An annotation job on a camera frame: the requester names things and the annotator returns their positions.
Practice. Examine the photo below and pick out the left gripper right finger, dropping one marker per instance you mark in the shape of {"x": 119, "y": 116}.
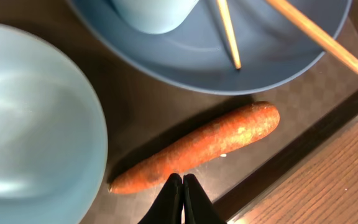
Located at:
{"x": 198, "y": 208}

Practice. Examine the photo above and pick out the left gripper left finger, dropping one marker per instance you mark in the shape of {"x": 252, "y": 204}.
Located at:
{"x": 168, "y": 205}

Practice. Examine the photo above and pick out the orange carrot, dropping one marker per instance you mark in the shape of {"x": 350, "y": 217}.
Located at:
{"x": 225, "y": 134}

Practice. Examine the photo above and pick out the light blue rice bowl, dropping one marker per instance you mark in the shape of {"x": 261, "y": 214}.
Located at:
{"x": 53, "y": 134}

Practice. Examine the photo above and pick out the brown serving tray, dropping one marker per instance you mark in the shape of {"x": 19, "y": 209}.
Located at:
{"x": 144, "y": 115}

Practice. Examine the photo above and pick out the dark blue plate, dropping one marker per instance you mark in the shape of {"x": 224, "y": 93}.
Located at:
{"x": 195, "y": 55}

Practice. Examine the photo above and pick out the light blue cup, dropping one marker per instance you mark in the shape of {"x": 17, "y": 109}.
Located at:
{"x": 154, "y": 16}

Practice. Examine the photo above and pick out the upper wooden chopstick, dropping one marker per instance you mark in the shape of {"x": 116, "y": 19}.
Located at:
{"x": 229, "y": 30}

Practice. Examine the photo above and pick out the wooden chopstick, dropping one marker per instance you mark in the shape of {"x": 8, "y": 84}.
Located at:
{"x": 316, "y": 33}
{"x": 229, "y": 30}

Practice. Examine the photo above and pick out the lower wooden chopstick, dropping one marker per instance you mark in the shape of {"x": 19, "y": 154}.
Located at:
{"x": 316, "y": 33}

